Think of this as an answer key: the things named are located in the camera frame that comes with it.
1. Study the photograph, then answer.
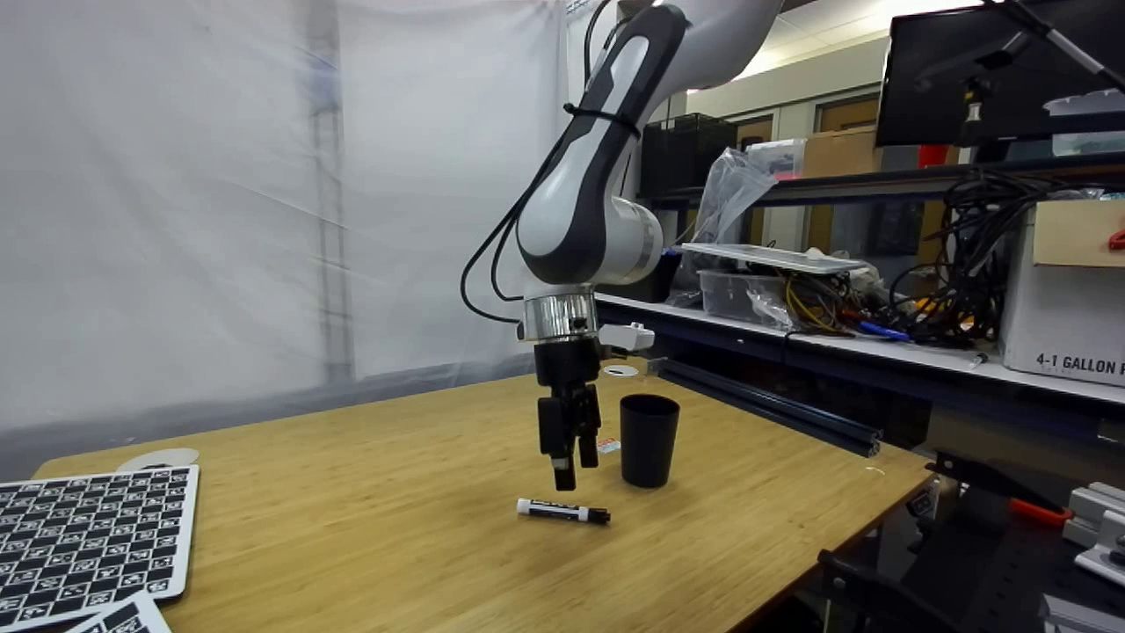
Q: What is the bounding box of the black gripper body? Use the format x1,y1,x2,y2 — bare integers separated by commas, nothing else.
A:
532,333,607,407

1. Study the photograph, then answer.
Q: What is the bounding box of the white marker with black cap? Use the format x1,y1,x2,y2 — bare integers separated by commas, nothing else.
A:
514,497,614,530

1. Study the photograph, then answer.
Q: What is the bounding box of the black plastic cup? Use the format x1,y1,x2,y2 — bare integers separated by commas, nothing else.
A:
614,389,683,493

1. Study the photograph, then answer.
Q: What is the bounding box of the clear plastic container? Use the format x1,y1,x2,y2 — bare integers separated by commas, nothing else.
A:
695,262,803,333

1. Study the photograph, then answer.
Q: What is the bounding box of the flat white tray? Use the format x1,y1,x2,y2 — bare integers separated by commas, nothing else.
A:
680,238,873,281

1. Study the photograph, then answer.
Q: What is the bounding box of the clear plastic bag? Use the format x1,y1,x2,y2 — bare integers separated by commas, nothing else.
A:
668,145,785,310

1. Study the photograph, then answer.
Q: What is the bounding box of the black cabinet box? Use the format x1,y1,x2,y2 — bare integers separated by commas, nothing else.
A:
639,117,743,211

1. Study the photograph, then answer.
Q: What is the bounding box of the white shelf board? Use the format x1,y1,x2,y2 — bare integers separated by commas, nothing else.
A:
594,289,1125,411

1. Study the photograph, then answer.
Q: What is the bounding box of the brown cardboard box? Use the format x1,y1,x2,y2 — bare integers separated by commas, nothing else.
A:
797,119,886,184

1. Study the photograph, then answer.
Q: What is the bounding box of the dark shelf board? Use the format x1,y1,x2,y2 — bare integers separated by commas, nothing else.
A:
749,152,1125,211

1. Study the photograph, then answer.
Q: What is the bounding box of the flat white round disc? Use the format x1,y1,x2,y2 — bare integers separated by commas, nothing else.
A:
117,445,203,476

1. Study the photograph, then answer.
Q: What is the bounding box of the white translucent curtain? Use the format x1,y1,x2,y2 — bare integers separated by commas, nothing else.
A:
0,0,619,455

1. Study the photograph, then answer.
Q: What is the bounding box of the small checkered calibration board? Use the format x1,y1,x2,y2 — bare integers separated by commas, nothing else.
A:
68,591,176,633

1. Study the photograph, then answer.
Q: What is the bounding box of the black monitor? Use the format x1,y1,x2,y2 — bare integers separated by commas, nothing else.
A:
873,0,1125,152

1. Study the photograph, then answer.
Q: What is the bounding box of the white carton with gallon print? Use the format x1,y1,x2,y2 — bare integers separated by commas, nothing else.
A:
1000,194,1125,389

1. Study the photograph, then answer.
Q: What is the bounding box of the large checkered calibration board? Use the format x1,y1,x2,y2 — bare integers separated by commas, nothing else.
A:
0,462,203,633

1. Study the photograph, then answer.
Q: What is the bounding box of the silver aluminium extrusion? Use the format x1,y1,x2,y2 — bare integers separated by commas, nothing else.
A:
1060,479,1125,591

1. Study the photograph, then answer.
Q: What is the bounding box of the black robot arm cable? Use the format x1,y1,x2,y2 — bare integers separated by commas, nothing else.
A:
457,0,662,332

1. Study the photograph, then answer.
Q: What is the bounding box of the black aluminium rail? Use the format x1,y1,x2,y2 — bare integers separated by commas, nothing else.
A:
662,359,886,462

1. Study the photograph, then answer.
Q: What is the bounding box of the yellow wire bundle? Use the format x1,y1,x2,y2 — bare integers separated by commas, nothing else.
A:
785,275,873,339

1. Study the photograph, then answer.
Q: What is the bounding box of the tangled black cable bundle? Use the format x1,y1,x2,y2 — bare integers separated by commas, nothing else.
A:
883,173,1048,353

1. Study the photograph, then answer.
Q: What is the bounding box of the orange handled clamp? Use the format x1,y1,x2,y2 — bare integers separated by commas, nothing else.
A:
1007,497,1073,533

